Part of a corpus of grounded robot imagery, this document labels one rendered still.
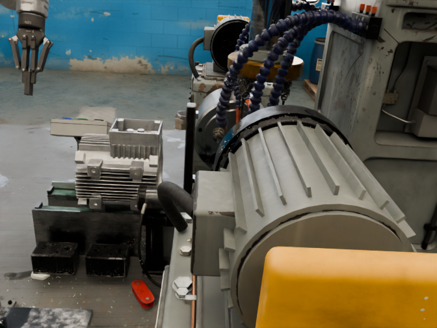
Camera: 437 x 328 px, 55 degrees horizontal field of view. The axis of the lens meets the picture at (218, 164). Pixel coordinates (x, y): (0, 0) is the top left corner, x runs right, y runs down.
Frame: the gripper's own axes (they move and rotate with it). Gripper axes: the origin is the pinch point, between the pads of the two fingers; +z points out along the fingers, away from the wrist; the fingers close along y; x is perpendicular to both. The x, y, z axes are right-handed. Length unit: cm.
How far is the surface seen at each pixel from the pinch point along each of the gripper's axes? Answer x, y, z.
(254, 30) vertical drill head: -38, 64, -9
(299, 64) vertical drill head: -38, 74, -2
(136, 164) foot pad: -29, 38, 23
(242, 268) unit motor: -98, 56, 30
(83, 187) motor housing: -28.1, 25.2, 28.7
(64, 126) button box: -3.6, 12.5, 12.7
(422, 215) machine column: -35, 106, 31
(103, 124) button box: -3.7, 23.8, 11.5
